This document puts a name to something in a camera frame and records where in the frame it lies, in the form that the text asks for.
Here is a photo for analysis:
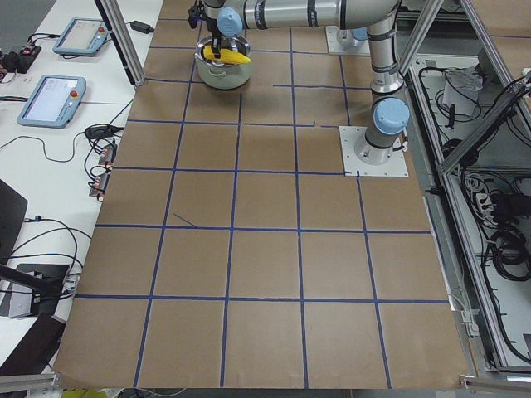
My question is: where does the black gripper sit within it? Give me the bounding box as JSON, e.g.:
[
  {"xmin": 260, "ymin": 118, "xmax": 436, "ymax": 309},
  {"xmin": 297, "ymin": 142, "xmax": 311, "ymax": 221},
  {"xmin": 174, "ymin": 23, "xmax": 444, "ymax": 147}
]
[{"xmin": 204, "ymin": 3, "xmax": 222, "ymax": 60}]

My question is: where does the yellow corn cob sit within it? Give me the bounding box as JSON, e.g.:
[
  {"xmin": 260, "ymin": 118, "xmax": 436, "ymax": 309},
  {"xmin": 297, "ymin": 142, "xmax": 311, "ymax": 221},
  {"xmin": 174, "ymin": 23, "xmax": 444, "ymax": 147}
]
[{"xmin": 202, "ymin": 46, "xmax": 251, "ymax": 65}]

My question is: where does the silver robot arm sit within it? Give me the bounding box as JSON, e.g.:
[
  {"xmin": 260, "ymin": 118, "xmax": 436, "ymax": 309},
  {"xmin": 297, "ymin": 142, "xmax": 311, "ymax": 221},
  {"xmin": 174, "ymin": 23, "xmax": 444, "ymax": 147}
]
[
  {"xmin": 336, "ymin": 27, "xmax": 368, "ymax": 46},
  {"xmin": 188, "ymin": 1, "xmax": 403, "ymax": 98}
]

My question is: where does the pale green electric pot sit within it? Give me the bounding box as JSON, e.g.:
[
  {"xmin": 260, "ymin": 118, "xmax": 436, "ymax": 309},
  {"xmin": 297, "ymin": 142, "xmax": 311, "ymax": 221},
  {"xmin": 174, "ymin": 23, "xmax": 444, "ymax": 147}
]
[{"xmin": 195, "ymin": 36, "xmax": 252, "ymax": 90}]

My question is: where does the black power adapter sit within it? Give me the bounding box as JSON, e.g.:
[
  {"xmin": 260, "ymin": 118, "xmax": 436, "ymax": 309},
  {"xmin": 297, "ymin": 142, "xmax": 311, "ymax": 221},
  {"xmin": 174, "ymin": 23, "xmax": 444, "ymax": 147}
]
[{"xmin": 130, "ymin": 20, "xmax": 154, "ymax": 34}]

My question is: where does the far teach pendant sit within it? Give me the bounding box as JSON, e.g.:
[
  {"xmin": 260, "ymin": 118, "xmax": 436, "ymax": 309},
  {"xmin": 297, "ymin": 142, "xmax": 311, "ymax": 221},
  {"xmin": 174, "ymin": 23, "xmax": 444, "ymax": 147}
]
[{"xmin": 52, "ymin": 18, "xmax": 109, "ymax": 56}]

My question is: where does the teach pendant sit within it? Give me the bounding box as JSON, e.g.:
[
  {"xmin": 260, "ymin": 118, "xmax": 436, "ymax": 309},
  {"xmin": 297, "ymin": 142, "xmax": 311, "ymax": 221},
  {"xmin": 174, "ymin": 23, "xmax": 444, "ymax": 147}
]
[
  {"xmin": 52, "ymin": 18, "xmax": 109, "ymax": 56},
  {"xmin": 17, "ymin": 75, "xmax": 86, "ymax": 129}
]

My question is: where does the near teach pendant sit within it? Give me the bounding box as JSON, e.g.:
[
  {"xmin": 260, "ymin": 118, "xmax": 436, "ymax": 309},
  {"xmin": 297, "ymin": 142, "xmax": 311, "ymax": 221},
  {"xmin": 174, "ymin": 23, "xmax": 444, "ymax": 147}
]
[{"xmin": 17, "ymin": 75, "xmax": 86, "ymax": 129}]

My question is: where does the aluminium frame post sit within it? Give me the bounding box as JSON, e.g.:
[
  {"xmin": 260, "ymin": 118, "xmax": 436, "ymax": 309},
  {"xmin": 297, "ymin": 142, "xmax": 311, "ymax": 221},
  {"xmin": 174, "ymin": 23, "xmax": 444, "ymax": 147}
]
[{"xmin": 95, "ymin": 0, "xmax": 145, "ymax": 87}]

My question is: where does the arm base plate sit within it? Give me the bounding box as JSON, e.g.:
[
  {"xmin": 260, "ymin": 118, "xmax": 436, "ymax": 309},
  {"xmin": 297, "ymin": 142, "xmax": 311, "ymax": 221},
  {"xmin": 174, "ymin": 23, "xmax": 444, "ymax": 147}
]
[
  {"xmin": 339, "ymin": 126, "xmax": 409, "ymax": 178},
  {"xmin": 325, "ymin": 26, "xmax": 370, "ymax": 56}
]

